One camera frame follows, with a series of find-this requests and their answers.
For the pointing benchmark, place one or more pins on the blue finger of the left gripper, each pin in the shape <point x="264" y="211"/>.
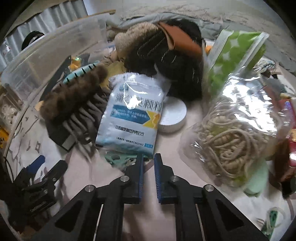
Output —
<point x="35" y="165"/>

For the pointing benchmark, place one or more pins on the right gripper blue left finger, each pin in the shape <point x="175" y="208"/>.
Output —
<point x="132" y="192"/>

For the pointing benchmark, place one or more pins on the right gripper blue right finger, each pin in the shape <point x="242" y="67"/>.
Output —
<point x="166" y="193"/>

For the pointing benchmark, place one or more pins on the blue white medicine pouch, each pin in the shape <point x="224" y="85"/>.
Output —
<point x="131" y="118"/>

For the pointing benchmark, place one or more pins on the brown furry scrunchie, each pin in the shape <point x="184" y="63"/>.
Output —
<point x="66" y="99"/>

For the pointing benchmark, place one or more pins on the white round jar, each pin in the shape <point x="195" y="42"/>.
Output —
<point x="173" y="115"/>

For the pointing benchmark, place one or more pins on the clear plastic storage bin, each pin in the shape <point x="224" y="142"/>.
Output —
<point x="43" y="65"/>

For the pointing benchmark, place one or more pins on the mint green round compact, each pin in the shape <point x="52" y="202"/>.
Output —
<point x="257" y="183"/>

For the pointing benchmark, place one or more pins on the teal hair comb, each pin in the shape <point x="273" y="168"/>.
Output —
<point x="80" y="71"/>

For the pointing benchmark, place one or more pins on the green clothespin right side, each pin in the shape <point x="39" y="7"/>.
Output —
<point x="269" y="224"/>

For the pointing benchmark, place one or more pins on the yellow toy gadget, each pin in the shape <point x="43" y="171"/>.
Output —
<point x="76" y="62"/>

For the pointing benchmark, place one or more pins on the grey curtain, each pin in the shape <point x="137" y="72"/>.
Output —
<point x="42" y="16"/>

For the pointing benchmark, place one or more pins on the black cap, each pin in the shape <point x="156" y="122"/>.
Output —
<point x="30" y="38"/>

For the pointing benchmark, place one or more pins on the beige fluffy slipper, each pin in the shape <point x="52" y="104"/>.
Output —
<point x="136" y="34"/>

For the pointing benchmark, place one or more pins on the red carton box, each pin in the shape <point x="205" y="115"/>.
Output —
<point x="284" y="144"/>

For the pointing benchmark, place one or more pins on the green polka dot pouch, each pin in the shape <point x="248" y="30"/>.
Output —
<point x="232" y="51"/>

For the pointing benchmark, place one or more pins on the grey blue duvet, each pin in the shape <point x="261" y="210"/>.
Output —
<point x="114" y="25"/>

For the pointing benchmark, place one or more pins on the wooden headboard shelf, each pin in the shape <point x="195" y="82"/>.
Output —
<point x="102" y="14"/>

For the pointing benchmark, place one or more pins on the bag of beige cord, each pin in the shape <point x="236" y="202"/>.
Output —
<point x="241" y="128"/>

